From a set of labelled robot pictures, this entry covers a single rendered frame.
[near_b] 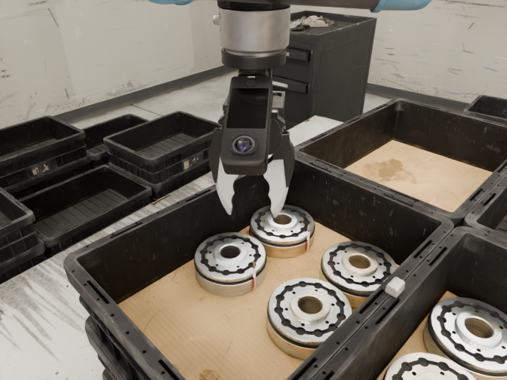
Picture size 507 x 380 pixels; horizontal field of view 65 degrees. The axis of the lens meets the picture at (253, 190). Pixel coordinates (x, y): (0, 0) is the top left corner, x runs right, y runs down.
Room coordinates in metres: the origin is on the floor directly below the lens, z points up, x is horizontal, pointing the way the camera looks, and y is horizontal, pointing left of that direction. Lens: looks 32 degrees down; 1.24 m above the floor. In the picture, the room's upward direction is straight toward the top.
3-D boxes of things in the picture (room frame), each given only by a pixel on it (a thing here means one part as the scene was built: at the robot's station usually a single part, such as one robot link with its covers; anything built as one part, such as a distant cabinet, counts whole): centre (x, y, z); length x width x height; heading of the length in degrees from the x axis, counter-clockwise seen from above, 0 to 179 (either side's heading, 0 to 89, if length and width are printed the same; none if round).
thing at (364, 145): (0.67, -0.30, 0.87); 0.40 x 0.30 x 0.11; 135
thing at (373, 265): (0.42, -0.15, 0.86); 0.05 x 0.05 x 0.01
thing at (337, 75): (2.18, -0.29, 0.45); 0.60 x 0.45 x 0.90; 141
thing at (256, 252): (0.44, 0.03, 0.86); 0.10 x 0.10 x 0.01
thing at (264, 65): (0.46, 0.00, 1.08); 0.09 x 0.08 x 0.12; 174
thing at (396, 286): (0.30, -0.15, 0.94); 0.02 x 0.01 x 0.01; 135
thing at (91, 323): (0.38, -0.02, 0.87); 0.40 x 0.30 x 0.11; 135
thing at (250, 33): (0.45, 0.00, 1.16); 0.08 x 0.08 x 0.05
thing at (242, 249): (0.44, 0.03, 0.86); 0.05 x 0.05 x 0.01
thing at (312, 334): (0.34, -0.07, 0.86); 0.10 x 0.10 x 0.01
